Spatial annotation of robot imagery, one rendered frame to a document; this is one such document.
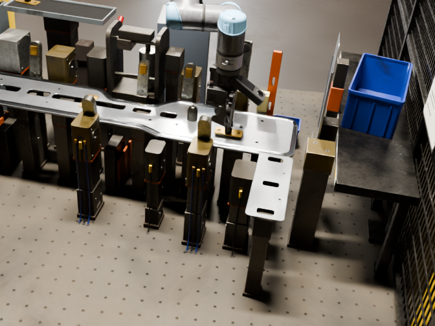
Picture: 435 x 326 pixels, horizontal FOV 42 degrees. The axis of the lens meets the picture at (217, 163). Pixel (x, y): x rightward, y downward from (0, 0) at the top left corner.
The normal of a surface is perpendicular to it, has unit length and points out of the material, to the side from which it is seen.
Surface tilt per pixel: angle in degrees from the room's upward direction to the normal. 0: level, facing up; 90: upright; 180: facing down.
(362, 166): 0
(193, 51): 90
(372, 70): 90
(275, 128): 0
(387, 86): 90
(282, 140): 0
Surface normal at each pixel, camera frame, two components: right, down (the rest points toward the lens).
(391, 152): 0.08, -0.81
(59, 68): -0.19, 0.55
